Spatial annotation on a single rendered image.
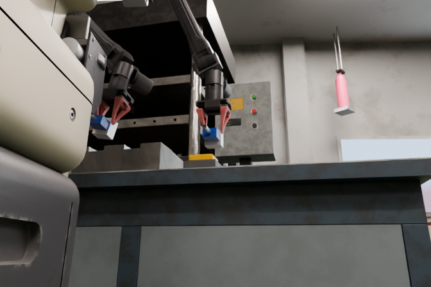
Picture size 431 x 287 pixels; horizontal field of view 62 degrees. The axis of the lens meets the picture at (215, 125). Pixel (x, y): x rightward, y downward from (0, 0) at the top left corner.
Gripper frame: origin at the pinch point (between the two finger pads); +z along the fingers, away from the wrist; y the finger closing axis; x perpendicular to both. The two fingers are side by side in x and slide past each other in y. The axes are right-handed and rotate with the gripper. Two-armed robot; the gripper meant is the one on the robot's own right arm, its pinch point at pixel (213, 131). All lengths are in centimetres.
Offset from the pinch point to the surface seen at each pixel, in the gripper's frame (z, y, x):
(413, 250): 34, -46, 15
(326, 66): -223, -71, -387
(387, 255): 35, -41, 15
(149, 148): 8.4, 14.1, 13.6
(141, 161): 12.0, 16.3, 13.6
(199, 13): -88, 23, -57
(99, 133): 2.9, 30.3, 13.1
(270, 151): -13, -11, -73
